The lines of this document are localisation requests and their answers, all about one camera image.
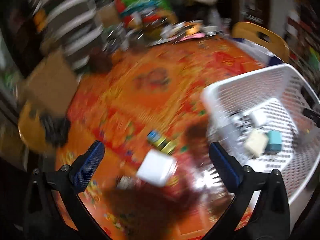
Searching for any teal small box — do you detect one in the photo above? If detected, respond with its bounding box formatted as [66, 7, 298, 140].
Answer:
[265, 130, 282, 154]

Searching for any white perforated plastic basket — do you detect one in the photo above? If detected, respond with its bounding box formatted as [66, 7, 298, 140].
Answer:
[201, 63, 319, 204]

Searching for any yellow toy car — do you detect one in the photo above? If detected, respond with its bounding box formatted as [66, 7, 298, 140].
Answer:
[146, 130, 176, 155]

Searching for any white power adapter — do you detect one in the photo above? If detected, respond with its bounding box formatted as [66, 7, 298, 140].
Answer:
[244, 129, 269, 158]

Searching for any black phone holder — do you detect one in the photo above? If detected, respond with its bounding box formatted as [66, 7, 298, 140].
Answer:
[40, 113, 71, 148]

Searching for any wooden chair left side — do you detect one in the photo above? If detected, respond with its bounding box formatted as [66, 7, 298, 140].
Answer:
[18, 101, 54, 154]

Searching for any wooden chair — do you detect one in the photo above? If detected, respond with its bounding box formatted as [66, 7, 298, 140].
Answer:
[231, 22, 290, 63]
[18, 101, 54, 154]

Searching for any red festive tablecloth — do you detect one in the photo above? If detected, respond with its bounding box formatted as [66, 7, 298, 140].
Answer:
[56, 38, 263, 239]

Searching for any white rectangular box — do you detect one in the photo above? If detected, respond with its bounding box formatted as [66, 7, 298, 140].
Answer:
[136, 149, 177, 187]

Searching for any brown cardboard box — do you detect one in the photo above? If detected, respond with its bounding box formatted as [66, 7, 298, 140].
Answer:
[21, 49, 78, 118]

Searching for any brown ceramic mug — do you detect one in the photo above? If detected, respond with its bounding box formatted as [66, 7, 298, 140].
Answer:
[88, 47, 113, 74]

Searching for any wooden chair right side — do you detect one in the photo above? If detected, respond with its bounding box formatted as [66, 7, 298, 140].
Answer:
[231, 22, 290, 63]

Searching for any white plastic drawer tower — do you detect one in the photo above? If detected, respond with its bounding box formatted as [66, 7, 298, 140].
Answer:
[29, 0, 106, 71]

